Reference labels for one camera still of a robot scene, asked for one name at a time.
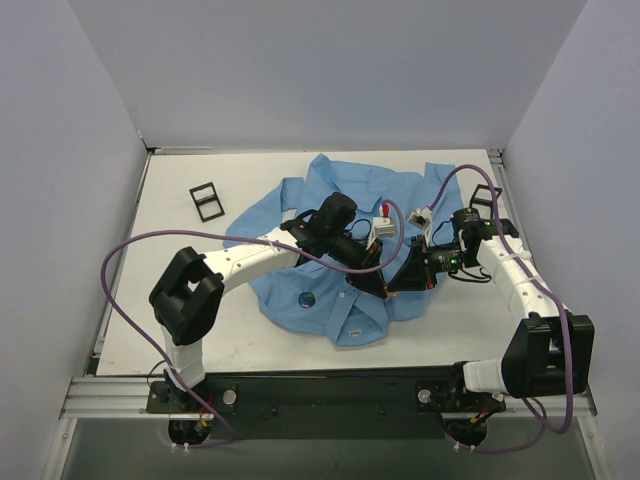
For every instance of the black rectangular frame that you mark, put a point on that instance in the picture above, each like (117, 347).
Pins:
(482, 197)
(207, 202)

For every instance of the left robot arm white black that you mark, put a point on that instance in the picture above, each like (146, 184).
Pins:
(187, 297)

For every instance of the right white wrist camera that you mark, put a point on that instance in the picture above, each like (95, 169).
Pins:
(422, 219)

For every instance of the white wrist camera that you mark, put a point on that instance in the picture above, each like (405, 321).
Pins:
(382, 225)
(422, 219)

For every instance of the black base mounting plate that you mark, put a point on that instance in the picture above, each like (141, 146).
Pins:
(403, 403)

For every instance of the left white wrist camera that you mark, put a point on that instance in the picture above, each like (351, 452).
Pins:
(382, 225)

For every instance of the aluminium front rail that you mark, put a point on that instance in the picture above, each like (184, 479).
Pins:
(119, 397)

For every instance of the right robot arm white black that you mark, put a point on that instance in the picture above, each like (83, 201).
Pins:
(551, 349)

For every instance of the blue button-up shirt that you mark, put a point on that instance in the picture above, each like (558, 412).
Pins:
(345, 315)

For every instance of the round blue badge pin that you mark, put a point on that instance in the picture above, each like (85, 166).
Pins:
(306, 299)

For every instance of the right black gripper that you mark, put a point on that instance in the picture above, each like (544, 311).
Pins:
(422, 262)

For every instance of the right black rectangular frame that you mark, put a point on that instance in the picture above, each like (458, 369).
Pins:
(482, 197)

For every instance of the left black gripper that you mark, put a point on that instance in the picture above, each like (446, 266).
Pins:
(368, 261)

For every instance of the left black rectangular frame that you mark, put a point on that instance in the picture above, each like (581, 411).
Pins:
(207, 202)

